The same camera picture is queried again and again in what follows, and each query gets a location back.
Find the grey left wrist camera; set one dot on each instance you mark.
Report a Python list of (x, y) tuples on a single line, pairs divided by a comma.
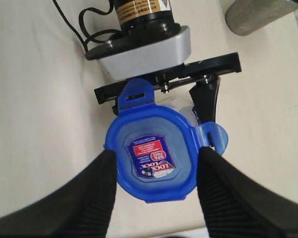
[(151, 58)]

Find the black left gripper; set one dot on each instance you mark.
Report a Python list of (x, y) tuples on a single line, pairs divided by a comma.
[(204, 94)]

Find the stainless steel cup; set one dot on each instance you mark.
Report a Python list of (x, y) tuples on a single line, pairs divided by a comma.
[(244, 17)]

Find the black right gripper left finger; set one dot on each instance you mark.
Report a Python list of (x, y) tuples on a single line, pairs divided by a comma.
[(82, 208)]

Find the clear tall plastic container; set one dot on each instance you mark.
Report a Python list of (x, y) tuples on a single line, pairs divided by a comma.
[(182, 105)]

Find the blue clip-lock lid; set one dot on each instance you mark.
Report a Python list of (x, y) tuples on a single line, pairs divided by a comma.
[(157, 148)]

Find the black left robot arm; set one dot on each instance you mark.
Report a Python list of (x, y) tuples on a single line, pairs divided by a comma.
[(140, 15)]

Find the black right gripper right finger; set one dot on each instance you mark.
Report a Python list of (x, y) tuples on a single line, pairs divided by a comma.
[(235, 206)]

